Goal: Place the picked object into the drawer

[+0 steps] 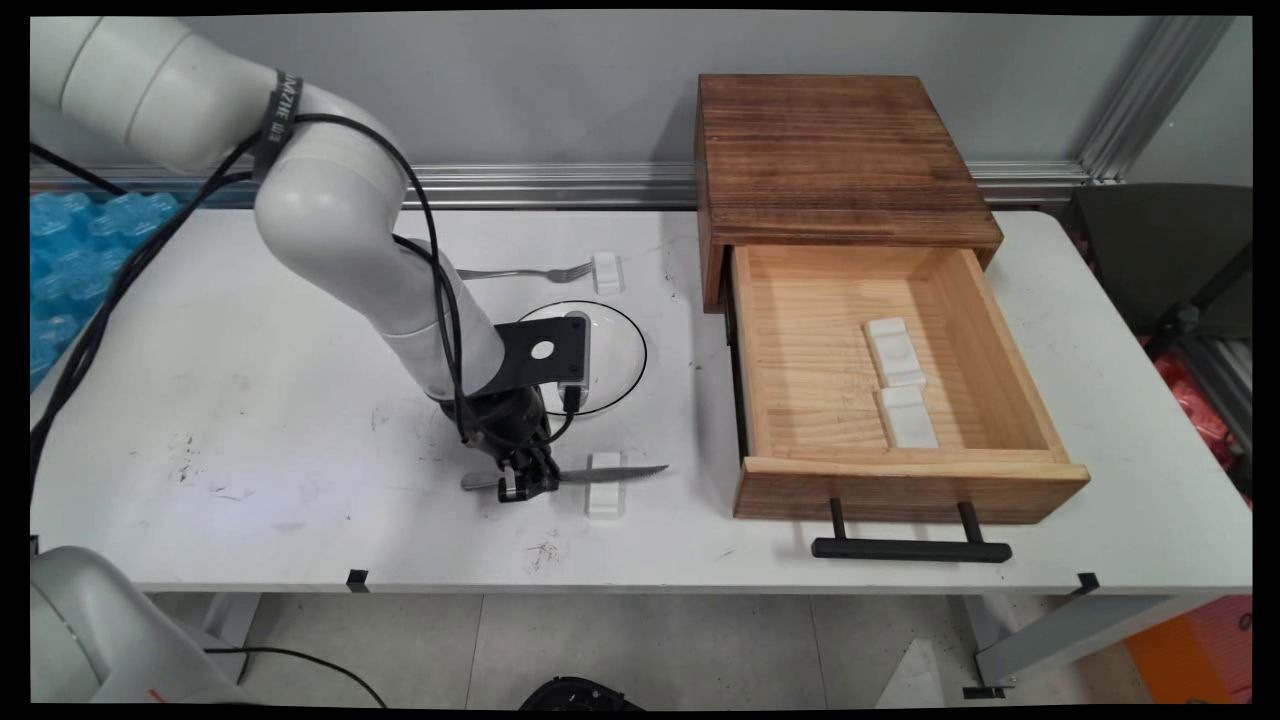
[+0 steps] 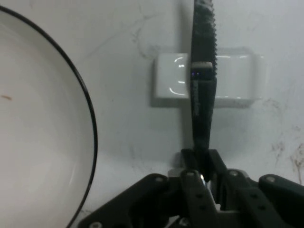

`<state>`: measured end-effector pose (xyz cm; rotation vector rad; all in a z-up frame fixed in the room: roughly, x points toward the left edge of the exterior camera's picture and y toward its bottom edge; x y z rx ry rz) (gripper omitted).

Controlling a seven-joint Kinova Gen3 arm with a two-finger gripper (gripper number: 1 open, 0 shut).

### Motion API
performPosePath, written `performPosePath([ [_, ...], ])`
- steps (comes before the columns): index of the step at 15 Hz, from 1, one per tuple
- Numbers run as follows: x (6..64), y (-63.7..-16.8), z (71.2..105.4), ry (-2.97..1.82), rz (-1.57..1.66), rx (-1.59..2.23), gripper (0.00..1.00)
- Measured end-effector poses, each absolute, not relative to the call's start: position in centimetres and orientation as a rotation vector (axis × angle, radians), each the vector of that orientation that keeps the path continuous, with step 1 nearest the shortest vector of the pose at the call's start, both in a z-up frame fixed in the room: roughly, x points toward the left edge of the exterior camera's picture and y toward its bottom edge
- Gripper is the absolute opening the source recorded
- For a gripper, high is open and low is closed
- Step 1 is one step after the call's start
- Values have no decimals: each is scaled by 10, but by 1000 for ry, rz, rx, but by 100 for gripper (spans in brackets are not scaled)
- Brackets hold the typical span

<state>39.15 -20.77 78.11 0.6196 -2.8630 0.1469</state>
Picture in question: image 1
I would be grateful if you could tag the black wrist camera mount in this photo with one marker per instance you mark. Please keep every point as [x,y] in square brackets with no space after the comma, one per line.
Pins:
[520,355]

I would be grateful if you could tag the white cutlery rest block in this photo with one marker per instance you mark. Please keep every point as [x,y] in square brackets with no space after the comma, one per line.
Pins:
[908,418]
[893,350]

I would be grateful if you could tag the black tape strip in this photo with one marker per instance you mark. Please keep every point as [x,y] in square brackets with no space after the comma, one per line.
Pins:
[1088,583]
[357,579]

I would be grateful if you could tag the red plastic bag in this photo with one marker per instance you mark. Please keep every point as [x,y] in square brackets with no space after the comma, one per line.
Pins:
[1195,405]

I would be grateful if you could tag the grey table leg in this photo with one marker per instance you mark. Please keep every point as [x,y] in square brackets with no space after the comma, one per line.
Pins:
[1080,630]
[232,635]

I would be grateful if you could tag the silver metal fork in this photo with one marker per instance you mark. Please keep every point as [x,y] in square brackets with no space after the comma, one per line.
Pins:
[540,272]

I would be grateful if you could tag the white fork rest block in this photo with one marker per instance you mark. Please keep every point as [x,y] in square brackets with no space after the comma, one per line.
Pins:
[607,272]

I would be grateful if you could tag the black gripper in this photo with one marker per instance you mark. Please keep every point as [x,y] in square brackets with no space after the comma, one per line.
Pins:
[505,418]

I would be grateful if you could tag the orange box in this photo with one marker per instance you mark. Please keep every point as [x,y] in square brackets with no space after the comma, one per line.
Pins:
[1195,650]

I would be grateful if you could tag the dark grey chair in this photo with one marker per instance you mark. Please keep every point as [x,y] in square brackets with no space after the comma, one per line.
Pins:
[1150,250]

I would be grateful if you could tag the aluminium frame bar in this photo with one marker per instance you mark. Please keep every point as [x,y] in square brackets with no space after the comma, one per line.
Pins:
[1220,385]

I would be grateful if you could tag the black round floor object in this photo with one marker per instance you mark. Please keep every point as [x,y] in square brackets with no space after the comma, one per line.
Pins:
[580,695]

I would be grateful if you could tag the aluminium profile post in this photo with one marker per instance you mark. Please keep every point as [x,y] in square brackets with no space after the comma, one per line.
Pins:
[1150,95]

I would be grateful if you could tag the silver metal table knife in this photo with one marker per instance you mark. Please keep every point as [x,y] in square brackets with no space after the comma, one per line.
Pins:
[625,472]

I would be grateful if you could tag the white knife rest block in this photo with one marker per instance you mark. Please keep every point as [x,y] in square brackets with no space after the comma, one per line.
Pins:
[605,498]

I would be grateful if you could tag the dark wooden cabinet box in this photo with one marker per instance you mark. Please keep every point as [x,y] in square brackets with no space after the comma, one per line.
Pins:
[830,150]

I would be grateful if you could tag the light wooden drawer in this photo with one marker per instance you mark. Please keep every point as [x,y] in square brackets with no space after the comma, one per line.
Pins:
[810,370]

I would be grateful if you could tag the white plate with black rim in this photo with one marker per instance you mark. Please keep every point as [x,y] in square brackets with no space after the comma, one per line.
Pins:
[618,350]

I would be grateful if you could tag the blue bubble wrap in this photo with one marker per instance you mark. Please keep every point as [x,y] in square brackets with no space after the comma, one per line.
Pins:
[70,250]

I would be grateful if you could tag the aluminium profile rail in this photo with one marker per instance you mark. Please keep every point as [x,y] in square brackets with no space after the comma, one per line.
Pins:
[600,184]

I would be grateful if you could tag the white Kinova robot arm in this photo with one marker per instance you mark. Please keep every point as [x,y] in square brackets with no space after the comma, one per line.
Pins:
[330,210]

